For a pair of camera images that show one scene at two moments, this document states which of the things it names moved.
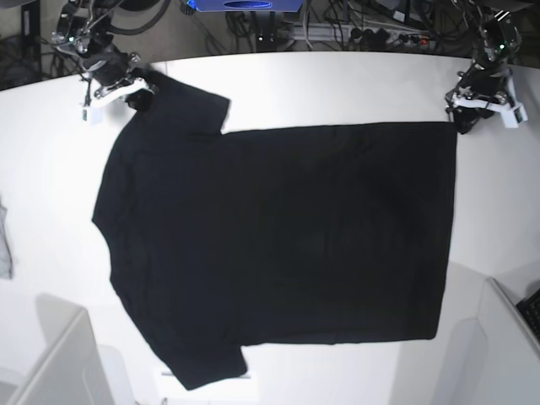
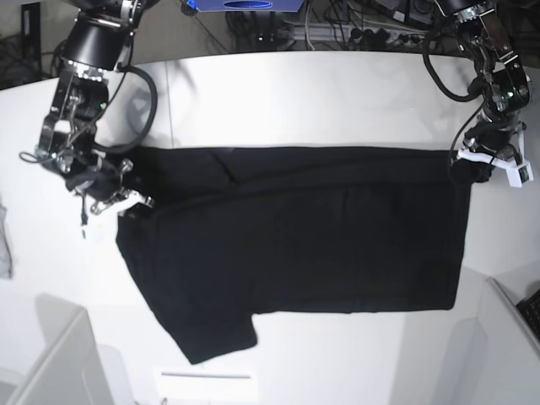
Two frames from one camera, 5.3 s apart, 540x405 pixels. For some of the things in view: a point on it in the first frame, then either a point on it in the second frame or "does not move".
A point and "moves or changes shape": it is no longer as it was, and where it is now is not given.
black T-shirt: x=220 y=239 moves or changes shape
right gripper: x=475 y=77 -> x=491 y=136
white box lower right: x=495 y=357 does not move
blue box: x=245 y=6 does not move
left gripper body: x=108 y=67 -> x=102 y=181
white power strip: x=359 y=34 does not move
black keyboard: x=529 y=307 does not move
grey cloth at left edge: x=6 y=267 does not move
